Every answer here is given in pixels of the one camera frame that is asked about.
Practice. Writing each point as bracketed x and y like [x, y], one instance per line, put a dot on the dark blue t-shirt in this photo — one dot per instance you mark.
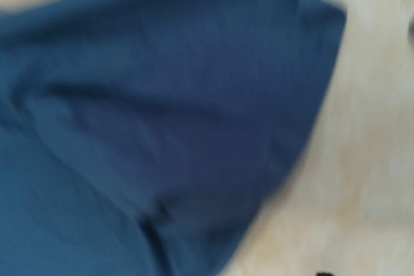
[141, 137]

